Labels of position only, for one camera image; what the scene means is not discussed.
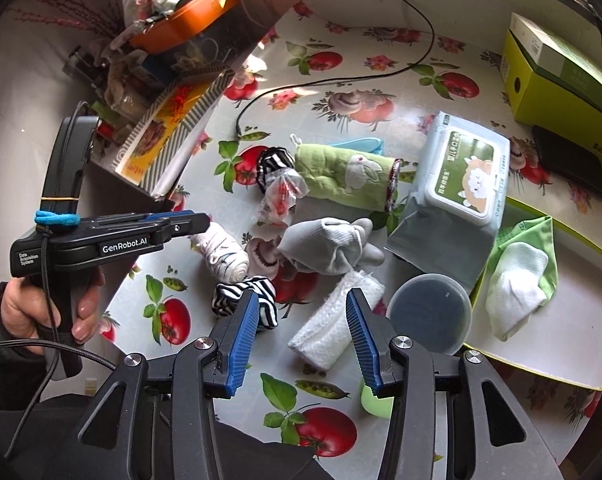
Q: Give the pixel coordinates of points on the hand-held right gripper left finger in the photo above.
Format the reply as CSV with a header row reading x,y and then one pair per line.
x,y
241,345

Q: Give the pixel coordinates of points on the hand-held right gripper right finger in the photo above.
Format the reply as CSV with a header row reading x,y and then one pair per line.
x,y
363,345

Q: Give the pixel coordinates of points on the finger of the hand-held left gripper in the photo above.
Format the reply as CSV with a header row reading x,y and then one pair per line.
x,y
186,227
173,214

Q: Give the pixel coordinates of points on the white towel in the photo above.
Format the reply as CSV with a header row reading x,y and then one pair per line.
x,y
326,325

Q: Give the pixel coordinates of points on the white patterned sock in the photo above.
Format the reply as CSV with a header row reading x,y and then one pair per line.
x,y
223,257

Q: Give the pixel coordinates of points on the black and white striped sock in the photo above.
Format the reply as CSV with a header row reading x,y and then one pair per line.
x,y
267,300

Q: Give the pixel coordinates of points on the dark striped sock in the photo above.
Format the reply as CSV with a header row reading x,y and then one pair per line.
x,y
273,160

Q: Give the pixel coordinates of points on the person's left hand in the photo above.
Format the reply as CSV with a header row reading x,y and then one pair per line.
x,y
23,300

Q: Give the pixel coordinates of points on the blue fabric band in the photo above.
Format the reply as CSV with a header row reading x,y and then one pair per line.
x,y
56,218

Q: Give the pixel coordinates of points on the light green plastic object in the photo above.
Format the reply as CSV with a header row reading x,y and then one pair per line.
x,y
373,402

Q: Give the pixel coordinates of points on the yellow printed box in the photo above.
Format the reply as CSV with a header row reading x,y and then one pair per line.
x,y
166,120

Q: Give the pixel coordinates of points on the crumpled clear plastic bag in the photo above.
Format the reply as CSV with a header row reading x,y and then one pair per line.
x,y
281,195

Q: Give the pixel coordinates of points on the grey sock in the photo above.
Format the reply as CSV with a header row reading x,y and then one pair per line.
x,y
321,245

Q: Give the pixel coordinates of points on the grey-green folded cloth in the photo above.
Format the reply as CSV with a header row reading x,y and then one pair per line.
x,y
431,240

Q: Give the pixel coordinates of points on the pile of small items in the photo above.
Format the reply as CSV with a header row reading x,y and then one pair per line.
x,y
131,85

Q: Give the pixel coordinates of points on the green rabbit towel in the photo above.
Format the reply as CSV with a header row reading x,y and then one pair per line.
x,y
341,175

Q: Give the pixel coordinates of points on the orange tray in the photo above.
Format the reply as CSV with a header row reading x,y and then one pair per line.
x,y
191,25

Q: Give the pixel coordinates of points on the blue cloth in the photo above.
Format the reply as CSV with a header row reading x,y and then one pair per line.
x,y
366,144

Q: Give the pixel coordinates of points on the light green cloth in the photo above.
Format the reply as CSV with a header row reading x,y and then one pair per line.
x,y
526,230

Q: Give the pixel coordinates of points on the wet wipes pack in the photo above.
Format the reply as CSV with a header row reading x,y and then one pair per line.
x,y
461,170

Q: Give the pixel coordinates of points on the yellow-green box lid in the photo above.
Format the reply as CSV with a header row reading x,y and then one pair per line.
x,y
571,340

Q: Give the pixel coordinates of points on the cluttered cardboard box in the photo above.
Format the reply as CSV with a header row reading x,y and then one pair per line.
x,y
261,25

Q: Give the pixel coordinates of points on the black notebook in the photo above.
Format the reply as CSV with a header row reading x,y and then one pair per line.
x,y
566,160

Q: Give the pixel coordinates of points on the yellow-green cardboard box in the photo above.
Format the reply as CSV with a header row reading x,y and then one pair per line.
x,y
546,100

